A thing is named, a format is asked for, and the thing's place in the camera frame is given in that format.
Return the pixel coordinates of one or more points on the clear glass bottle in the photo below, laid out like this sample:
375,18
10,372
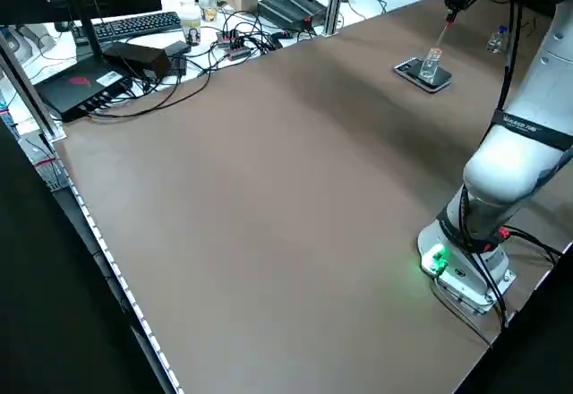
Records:
430,67

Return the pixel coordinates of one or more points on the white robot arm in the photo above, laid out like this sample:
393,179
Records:
515,165

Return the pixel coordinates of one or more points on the clear dropper bottle blue cap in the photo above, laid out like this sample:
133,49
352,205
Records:
494,42

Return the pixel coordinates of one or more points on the silver black electronic balance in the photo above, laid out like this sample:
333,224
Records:
405,67

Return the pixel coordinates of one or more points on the black ribbed device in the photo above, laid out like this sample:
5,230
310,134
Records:
286,9

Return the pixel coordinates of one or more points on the grey usb hub red plugs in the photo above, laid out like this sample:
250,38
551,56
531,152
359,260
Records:
229,36
239,53

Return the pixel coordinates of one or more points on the small black adapter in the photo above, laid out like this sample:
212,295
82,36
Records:
178,65

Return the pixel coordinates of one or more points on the black keyboard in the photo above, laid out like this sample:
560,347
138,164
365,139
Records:
134,24

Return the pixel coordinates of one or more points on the dark brown brick box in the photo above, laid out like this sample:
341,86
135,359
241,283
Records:
139,58

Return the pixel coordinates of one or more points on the black monitor stand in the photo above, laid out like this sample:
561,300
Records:
87,36

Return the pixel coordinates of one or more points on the black box red logo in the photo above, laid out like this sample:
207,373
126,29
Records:
76,94

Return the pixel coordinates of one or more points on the aluminium frame post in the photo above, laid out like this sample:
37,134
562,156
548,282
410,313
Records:
27,89
333,4

